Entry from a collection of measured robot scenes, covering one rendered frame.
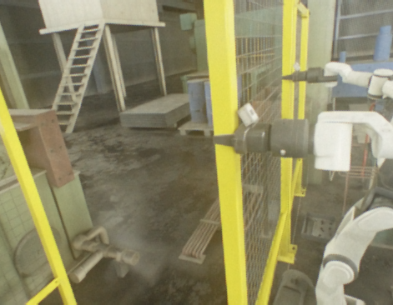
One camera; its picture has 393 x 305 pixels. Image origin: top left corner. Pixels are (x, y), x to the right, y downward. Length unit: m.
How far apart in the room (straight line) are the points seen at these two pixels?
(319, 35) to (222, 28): 2.55
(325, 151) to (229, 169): 0.22
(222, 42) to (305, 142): 0.27
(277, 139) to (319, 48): 2.57
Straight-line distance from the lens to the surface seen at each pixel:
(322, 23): 3.13
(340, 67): 1.68
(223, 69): 0.62
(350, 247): 1.43
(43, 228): 1.81
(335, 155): 0.61
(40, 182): 2.37
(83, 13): 9.53
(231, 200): 0.72
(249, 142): 0.62
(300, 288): 1.96
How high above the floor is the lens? 1.63
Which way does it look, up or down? 21 degrees down
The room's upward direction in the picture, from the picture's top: 6 degrees counter-clockwise
